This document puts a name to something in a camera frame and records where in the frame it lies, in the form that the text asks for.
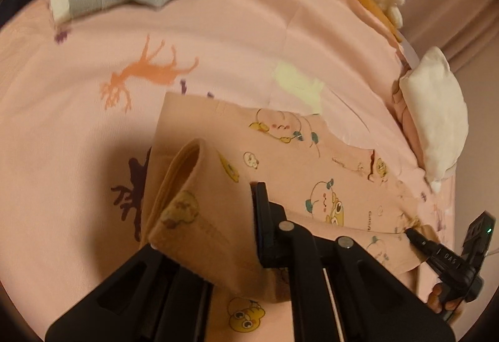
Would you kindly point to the person's right hand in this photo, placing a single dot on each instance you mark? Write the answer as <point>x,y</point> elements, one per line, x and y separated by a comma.
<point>438,297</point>

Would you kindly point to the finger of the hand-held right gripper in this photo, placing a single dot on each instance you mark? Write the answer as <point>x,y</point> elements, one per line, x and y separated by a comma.
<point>423,244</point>

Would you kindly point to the pink printed blanket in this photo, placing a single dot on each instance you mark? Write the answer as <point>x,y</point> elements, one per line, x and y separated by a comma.
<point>234,34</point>

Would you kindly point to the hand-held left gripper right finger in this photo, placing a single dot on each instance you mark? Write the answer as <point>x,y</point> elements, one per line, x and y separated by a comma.
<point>265,235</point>

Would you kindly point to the white pillow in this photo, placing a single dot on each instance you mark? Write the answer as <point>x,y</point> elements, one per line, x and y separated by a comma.
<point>432,112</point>

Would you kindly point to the pink printed baby shirt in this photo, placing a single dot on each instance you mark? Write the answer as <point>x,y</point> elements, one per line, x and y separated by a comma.
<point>312,155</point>

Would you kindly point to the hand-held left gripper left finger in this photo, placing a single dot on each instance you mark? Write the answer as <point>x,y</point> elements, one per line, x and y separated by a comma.
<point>156,272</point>

